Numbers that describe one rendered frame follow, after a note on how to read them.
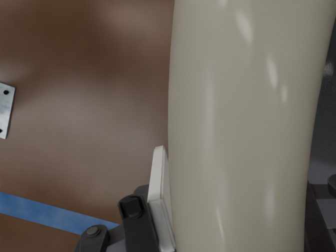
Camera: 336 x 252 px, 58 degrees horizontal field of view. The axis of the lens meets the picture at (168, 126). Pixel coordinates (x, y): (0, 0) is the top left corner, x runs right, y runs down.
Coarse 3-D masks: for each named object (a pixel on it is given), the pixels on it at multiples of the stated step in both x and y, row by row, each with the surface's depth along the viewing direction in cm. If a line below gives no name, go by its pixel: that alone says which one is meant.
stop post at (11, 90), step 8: (0, 88) 105; (8, 88) 105; (0, 96) 106; (8, 96) 106; (0, 104) 107; (8, 104) 107; (0, 112) 108; (8, 112) 107; (0, 120) 108; (8, 120) 108; (0, 128) 109; (0, 136) 110
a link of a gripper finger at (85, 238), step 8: (96, 224) 14; (88, 232) 13; (96, 232) 13; (104, 232) 13; (80, 240) 13; (88, 240) 13; (96, 240) 12; (104, 240) 12; (80, 248) 12; (88, 248) 12; (96, 248) 12; (104, 248) 12
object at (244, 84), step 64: (192, 0) 5; (256, 0) 5; (320, 0) 5; (192, 64) 5; (256, 64) 5; (320, 64) 5; (192, 128) 6; (256, 128) 5; (192, 192) 6; (256, 192) 5
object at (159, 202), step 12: (156, 156) 19; (156, 168) 17; (168, 168) 20; (156, 180) 16; (168, 180) 18; (156, 192) 14; (168, 192) 17; (156, 204) 14; (168, 204) 16; (156, 216) 14; (168, 216) 15; (156, 228) 14; (168, 228) 14; (168, 240) 14
